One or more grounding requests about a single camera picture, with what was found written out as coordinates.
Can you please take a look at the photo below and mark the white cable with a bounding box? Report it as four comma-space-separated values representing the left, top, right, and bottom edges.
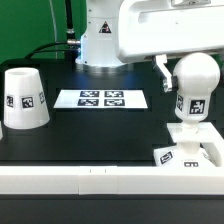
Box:
48, 0, 59, 60

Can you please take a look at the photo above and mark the white lamp shade cone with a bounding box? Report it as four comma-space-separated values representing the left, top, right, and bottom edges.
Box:
4, 67, 50, 129

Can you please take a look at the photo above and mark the white front fence bar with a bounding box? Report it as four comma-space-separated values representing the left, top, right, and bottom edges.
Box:
0, 166, 224, 195

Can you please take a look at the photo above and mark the black cable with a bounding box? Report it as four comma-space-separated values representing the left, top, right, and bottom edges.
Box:
23, 0, 82, 61

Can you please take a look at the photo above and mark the white lamp bulb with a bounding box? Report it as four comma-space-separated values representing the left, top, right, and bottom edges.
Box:
173, 53, 220, 125

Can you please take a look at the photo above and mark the white lamp base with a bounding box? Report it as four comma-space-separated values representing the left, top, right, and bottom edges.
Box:
153, 122, 224, 168

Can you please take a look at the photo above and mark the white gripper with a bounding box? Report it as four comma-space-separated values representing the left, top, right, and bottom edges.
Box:
117, 0, 224, 92

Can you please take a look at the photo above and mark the white marker sheet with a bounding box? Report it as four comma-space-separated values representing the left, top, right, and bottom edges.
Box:
54, 90, 148, 109

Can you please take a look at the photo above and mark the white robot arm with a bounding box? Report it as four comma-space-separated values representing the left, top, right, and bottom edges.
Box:
76, 0, 224, 91

